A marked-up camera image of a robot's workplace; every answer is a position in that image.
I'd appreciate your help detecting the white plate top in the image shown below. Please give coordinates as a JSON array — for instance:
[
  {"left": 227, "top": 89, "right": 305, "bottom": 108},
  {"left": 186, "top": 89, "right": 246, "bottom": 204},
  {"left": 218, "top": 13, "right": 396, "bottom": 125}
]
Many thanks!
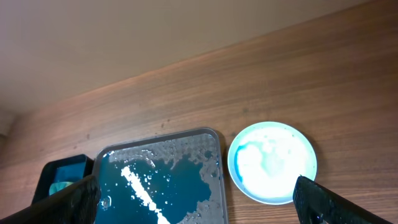
[{"left": 227, "top": 121, "right": 318, "bottom": 205}]

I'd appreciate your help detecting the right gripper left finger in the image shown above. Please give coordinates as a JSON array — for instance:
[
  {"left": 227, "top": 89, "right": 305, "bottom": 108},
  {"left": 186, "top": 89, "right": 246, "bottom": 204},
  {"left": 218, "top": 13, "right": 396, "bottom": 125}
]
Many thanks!
[{"left": 1, "top": 175, "right": 101, "bottom": 224}]

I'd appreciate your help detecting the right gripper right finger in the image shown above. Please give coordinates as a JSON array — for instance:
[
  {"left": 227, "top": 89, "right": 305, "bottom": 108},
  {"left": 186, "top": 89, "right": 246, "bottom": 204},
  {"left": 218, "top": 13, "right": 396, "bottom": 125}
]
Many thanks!
[{"left": 293, "top": 176, "right": 392, "bottom": 224}]

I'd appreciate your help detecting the small blue water tray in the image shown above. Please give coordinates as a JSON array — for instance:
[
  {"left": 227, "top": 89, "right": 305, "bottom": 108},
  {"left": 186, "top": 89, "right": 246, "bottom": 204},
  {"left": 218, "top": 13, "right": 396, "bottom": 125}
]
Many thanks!
[{"left": 32, "top": 154, "right": 94, "bottom": 204}]

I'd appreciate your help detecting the green yellow sponge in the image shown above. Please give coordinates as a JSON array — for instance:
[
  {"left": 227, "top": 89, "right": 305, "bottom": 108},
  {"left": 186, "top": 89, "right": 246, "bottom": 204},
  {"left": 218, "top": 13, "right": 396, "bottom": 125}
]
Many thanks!
[{"left": 49, "top": 182, "right": 73, "bottom": 195}]

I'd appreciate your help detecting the large dark serving tray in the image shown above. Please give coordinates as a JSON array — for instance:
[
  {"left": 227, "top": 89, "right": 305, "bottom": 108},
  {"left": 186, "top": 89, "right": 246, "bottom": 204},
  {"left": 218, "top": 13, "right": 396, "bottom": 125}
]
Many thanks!
[{"left": 93, "top": 128, "right": 229, "bottom": 224}]

